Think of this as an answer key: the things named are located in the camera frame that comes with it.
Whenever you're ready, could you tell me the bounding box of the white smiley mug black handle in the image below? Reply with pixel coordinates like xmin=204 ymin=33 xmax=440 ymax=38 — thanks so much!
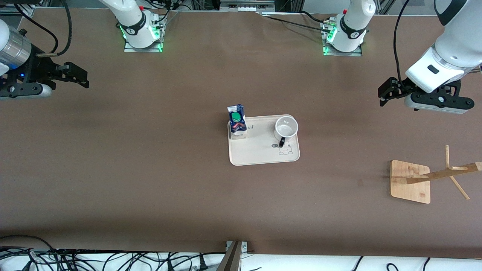
xmin=274 ymin=116 xmax=299 ymax=148

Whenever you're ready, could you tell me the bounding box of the blue white milk carton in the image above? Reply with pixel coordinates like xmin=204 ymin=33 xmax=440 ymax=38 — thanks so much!
xmin=227 ymin=104 xmax=247 ymax=140

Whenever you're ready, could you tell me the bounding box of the wooden cup rack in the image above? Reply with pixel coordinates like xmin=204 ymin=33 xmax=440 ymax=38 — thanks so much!
xmin=390 ymin=145 xmax=482 ymax=204

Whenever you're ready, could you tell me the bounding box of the cream rabbit print tray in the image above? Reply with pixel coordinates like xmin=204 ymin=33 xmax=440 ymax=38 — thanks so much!
xmin=227 ymin=114 xmax=300 ymax=166

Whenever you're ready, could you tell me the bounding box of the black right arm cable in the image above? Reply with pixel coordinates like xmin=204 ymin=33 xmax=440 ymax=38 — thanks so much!
xmin=37 ymin=0 xmax=73 ymax=58

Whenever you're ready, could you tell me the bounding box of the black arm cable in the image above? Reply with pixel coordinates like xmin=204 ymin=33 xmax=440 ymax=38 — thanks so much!
xmin=37 ymin=0 xmax=73 ymax=58
xmin=392 ymin=0 xmax=412 ymax=91

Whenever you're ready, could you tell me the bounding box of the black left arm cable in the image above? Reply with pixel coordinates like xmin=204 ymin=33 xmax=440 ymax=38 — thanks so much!
xmin=392 ymin=0 xmax=412 ymax=91

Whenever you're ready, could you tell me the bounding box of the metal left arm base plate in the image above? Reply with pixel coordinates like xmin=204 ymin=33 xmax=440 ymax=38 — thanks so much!
xmin=321 ymin=21 xmax=363 ymax=57

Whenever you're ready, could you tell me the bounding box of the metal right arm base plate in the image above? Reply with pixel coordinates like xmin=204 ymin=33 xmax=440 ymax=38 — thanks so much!
xmin=124 ymin=15 xmax=163 ymax=53

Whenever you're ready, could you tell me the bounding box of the aluminium profile post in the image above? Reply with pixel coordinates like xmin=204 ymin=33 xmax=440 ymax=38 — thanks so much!
xmin=216 ymin=241 xmax=248 ymax=271

